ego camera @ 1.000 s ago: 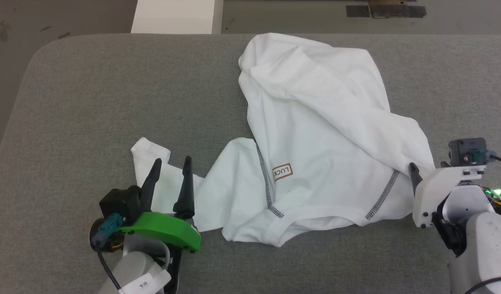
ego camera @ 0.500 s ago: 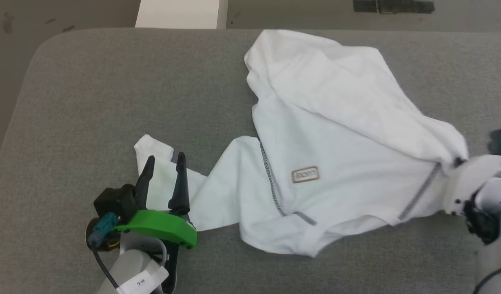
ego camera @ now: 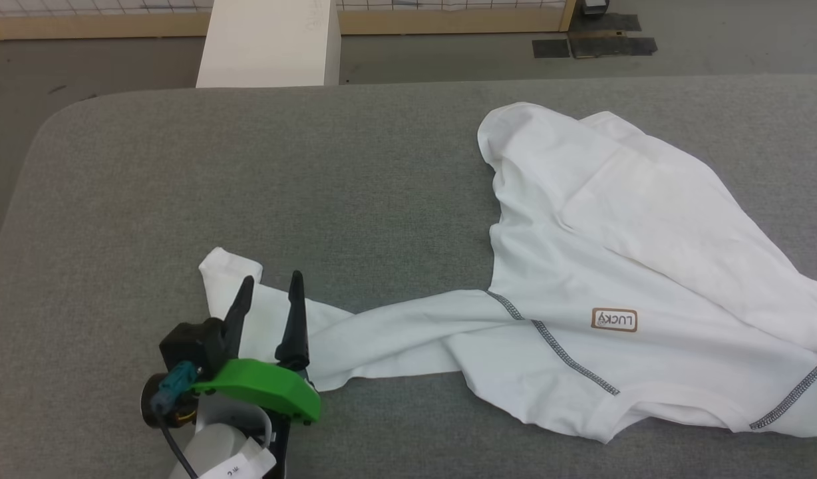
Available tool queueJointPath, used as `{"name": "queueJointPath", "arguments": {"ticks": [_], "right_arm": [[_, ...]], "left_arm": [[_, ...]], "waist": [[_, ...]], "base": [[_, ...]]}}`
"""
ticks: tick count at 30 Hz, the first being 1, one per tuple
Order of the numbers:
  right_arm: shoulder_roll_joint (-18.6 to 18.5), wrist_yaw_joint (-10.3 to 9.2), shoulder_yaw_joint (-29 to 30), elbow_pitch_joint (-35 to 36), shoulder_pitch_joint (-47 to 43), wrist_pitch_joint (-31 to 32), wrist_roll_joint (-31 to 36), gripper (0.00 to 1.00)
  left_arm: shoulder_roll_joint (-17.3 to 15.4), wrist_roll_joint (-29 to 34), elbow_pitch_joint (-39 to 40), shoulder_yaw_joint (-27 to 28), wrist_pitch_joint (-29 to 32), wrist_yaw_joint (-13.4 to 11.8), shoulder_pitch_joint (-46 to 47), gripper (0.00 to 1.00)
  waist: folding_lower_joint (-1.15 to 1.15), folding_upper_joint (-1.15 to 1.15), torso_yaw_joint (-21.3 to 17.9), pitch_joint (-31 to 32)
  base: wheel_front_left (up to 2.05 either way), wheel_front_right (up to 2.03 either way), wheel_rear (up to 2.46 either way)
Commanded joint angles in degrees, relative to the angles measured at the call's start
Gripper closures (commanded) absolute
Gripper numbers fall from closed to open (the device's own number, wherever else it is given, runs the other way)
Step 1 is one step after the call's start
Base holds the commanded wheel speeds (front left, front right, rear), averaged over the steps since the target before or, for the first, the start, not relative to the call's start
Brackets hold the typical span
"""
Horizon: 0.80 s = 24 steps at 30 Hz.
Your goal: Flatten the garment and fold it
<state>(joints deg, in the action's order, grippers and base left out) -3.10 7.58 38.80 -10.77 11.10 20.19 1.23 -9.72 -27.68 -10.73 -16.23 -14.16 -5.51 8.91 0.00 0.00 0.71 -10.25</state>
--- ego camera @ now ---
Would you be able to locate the large dark floor plate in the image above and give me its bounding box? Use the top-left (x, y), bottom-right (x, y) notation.
top-left (568, 15), bottom-right (657, 59)

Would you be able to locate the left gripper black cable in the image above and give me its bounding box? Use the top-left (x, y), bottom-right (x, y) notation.
top-left (150, 363), bottom-right (203, 479)

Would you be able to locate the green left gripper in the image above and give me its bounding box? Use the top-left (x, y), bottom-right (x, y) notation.
top-left (141, 270), bottom-right (321, 428)

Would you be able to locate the white long-sleeve shirt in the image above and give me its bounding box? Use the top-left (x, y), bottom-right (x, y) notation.
top-left (199, 102), bottom-right (817, 443)

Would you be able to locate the white rectangular box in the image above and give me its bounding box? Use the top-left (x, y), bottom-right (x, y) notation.
top-left (196, 0), bottom-right (341, 88)

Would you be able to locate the grey fabric sofa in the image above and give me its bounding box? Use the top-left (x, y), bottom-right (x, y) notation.
top-left (0, 75), bottom-right (817, 479)

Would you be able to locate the lemon print partition screen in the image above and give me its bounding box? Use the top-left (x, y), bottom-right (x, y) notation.
top-left (0, 0), bottom-right (577, 41)

